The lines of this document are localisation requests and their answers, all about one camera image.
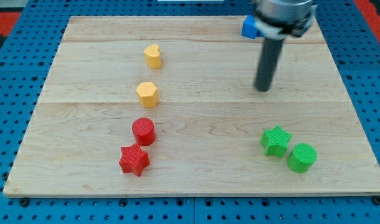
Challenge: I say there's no blue block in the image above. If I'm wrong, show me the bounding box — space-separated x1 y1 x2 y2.
241 15 264 39

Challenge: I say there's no green cylinder block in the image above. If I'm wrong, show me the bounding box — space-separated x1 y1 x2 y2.
287 143 318 174

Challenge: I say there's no green star block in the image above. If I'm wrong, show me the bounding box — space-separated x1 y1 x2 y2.
260 126 292 158

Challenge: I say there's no red star block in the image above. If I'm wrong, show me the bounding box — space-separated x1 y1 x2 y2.
119 142 150 177

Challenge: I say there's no yellow heart block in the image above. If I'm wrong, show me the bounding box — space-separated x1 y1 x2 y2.
143 44 162 69

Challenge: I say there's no wooden board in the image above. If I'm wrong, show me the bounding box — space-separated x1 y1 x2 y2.
3 16 380 198

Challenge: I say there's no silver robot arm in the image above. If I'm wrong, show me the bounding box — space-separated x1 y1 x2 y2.
254 0 317 40

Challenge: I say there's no yellow hexagon block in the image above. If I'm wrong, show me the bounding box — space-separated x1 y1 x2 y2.
136 82 159 108

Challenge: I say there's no red cylinder block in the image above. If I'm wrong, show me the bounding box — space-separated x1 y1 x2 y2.
131 118 156 146

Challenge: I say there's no dark grey pointer rod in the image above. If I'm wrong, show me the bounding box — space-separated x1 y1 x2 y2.
254 37 284 92

